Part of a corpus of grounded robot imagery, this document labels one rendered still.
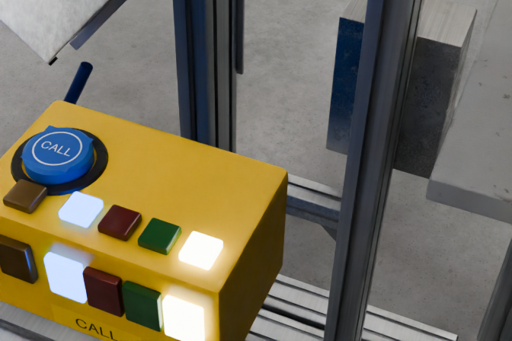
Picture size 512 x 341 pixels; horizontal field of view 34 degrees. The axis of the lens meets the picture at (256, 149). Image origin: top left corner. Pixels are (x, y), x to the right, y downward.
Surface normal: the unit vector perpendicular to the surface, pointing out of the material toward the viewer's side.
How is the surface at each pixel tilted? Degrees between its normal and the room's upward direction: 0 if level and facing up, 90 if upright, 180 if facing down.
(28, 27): 55
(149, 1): 0
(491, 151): 0
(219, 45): 90
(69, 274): 90
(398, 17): 90
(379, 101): 90
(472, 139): 0
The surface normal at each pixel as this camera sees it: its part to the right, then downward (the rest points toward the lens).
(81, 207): 0.02, -0.73
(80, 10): 0.19, 0.14
